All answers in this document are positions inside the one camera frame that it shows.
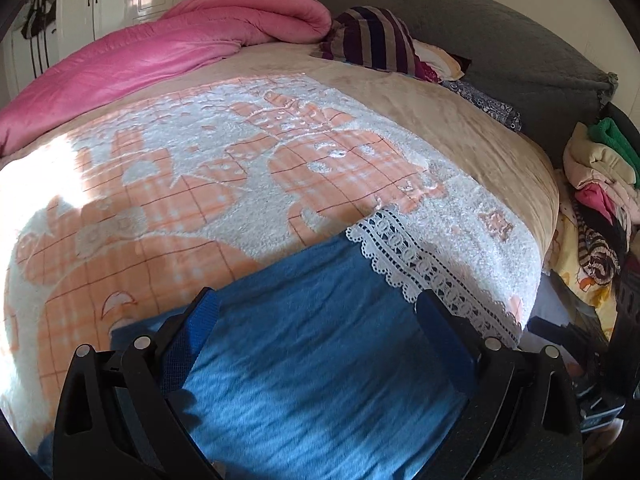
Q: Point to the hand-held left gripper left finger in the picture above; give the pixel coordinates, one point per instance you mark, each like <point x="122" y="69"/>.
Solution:
<point x="197" y="330"/>

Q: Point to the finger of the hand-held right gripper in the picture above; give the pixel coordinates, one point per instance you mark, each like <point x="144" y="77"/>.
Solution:
<point x="547" y="329"/>

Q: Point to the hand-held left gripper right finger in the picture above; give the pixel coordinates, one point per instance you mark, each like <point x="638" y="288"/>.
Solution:
<point x="445" y="340"/>

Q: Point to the blue denim pants lace trim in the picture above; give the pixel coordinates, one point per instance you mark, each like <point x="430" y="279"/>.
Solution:
<point x="310" y="360"/>

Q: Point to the yellow printed sheet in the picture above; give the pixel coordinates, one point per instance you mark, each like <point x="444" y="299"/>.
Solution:
<point x="575" y="260"/>

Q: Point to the pile of folded clothes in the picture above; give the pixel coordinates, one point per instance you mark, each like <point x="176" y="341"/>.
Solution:
<point x="600" y="210"/>

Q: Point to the white orange printed fleece blanket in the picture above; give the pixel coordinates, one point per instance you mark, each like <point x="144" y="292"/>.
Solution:
<point x="200" y="170"/>

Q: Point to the green knit cloth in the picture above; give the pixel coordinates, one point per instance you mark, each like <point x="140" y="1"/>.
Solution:
<point x="617" y="142"/>

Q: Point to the navy patterned cloth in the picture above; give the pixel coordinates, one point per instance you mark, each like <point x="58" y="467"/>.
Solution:
<point x="487" y="102"/>

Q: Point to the tan bed sheet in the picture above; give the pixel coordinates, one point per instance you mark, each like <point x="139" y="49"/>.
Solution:
<point x="400" y="95"/>

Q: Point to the cream pillow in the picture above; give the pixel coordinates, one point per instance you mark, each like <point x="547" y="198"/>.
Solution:
<point x="442" y="62"/>

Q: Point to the pink duvet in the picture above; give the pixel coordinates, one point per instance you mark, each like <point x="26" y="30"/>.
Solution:
<point x="150" y="50"/>

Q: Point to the grey padded headboard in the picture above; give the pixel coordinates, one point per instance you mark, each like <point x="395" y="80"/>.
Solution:
<point x="500" y="45"/>

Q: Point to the purple striped cloth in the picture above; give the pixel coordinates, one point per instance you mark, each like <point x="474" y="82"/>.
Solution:
<point x="375" y="40"/>

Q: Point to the hanging dark bags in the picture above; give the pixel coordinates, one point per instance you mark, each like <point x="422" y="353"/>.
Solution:
<point x="40" y="10"/>

